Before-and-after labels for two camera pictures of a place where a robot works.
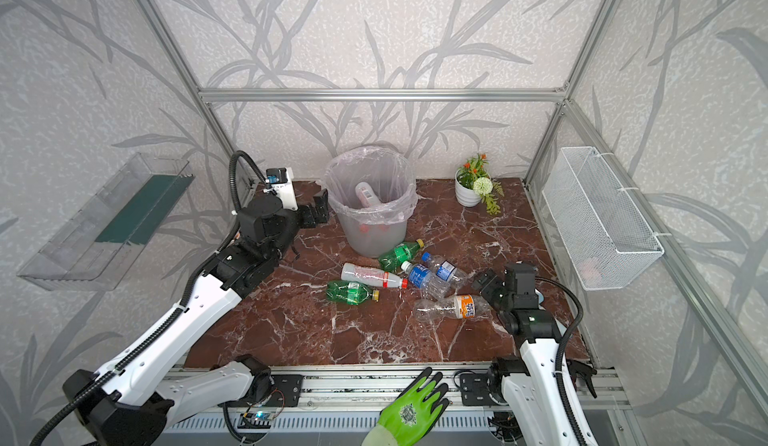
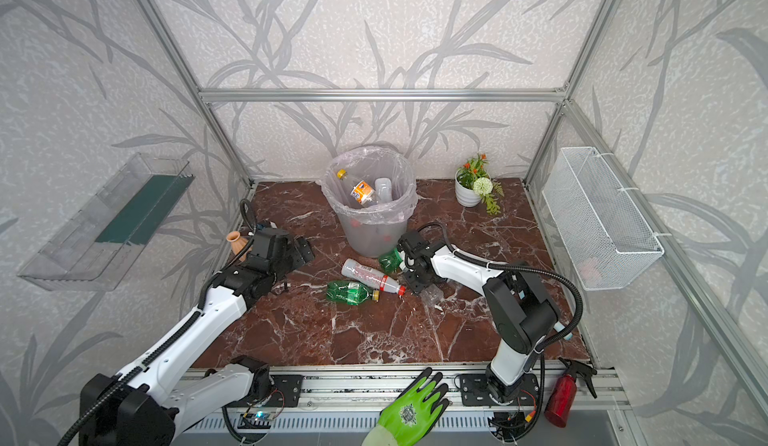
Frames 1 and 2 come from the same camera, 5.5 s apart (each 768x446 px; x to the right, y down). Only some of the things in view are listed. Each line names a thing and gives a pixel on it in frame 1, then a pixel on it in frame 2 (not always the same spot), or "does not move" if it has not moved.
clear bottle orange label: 463,307 to 364,194
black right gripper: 491,284 to 414,272
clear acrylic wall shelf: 89,247 does not move
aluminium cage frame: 627,187 does not move
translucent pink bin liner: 389,172 does not move
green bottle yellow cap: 352,293 does not move
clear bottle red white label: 369,276 does not move
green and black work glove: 411,412 does not move
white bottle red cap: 367,194 to 383,189
